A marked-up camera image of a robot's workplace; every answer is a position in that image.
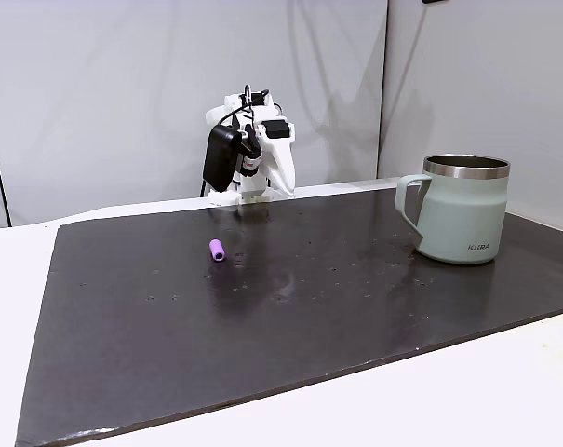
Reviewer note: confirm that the pale green steel-rimmed mug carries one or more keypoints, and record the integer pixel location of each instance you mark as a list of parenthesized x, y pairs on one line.
[(462, 214)]

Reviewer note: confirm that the black oval camera box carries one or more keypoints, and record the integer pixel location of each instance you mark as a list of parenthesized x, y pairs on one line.
[(220, 158)]

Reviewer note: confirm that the purple pen grip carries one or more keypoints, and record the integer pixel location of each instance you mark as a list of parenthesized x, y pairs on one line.
[(217, 250)]

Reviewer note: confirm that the black table mat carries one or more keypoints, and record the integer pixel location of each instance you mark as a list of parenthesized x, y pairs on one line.
[(281, 316)]

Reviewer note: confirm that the black wall fixture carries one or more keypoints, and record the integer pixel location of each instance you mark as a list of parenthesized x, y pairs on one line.
[(435, 1)]

